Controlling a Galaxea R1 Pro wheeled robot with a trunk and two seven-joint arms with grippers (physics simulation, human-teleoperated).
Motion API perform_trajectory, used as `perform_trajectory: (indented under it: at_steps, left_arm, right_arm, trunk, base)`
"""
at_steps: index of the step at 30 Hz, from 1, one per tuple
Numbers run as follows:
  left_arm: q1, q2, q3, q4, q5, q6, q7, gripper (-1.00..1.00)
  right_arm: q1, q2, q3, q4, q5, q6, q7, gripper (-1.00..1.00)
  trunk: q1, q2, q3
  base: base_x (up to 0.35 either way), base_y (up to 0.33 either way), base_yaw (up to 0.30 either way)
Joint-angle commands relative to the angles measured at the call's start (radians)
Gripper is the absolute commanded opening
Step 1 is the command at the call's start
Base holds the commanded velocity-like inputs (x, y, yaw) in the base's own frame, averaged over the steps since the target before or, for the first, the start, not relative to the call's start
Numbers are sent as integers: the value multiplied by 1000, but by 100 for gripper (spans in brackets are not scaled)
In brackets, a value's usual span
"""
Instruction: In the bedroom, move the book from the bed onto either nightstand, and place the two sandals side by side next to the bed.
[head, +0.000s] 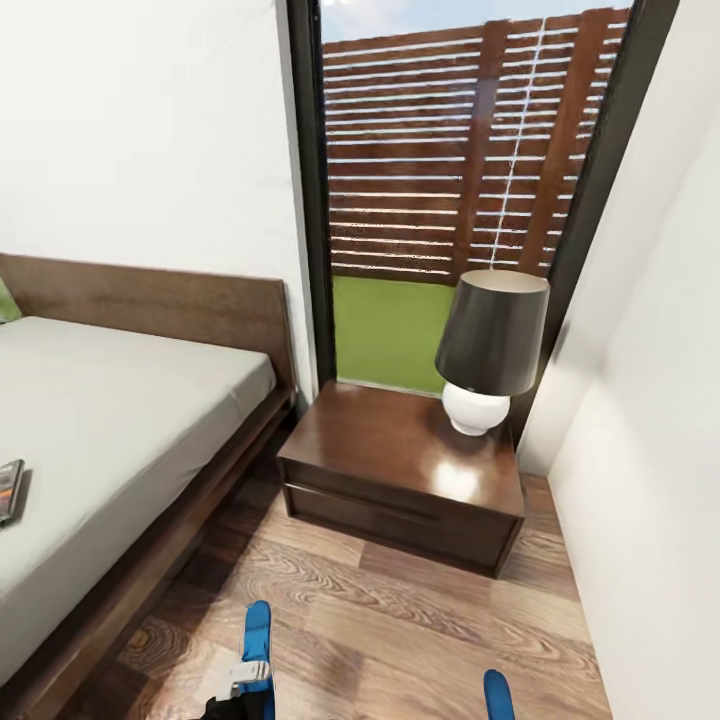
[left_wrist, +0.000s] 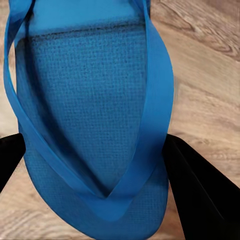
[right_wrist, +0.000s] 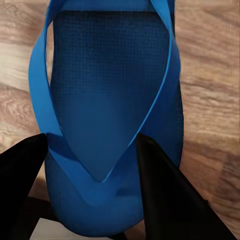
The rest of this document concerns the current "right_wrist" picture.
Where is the sandal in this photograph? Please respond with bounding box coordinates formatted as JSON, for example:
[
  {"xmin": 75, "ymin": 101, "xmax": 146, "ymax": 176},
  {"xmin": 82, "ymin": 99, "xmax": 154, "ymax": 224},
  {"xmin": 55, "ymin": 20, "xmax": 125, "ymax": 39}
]
[{"xmin": 28, "ymin": 0, "xmax": 184, "ymax": 238}]

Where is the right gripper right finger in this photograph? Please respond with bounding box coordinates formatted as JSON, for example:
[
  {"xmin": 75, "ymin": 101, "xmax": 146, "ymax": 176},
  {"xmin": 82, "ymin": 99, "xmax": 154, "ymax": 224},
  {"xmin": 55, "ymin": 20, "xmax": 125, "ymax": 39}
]
[{"xmin": 136, "ymin": 133, "xmax": 238, "ymax": 240}]

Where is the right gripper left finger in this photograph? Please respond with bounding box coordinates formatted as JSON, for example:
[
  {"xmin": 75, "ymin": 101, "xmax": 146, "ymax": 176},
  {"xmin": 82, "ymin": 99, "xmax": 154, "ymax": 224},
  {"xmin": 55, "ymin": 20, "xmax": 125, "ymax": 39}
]
[{"xmin": 0, "ymin": 133, "xmax": 49, "ymax": 240}]

